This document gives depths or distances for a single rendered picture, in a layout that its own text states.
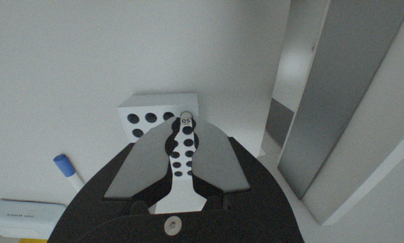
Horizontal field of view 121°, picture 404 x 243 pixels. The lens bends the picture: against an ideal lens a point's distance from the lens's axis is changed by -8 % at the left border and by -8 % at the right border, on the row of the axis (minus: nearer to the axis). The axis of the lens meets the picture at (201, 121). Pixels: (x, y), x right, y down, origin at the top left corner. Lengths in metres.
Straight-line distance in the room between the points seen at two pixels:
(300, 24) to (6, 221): 1.41
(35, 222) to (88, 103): 0.31
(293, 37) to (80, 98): 1.12
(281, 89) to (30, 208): 1.30
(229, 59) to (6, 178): 0.46
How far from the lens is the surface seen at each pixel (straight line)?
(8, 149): 0.38
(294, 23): 1.13
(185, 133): 0.16
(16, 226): 0.50
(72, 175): 0.32
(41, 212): 0.46
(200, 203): 0.29
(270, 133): 0.68
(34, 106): 0.28
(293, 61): 1.17
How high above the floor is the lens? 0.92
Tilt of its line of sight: 59 degrees down
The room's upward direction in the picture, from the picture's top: 172 degrees clockwise
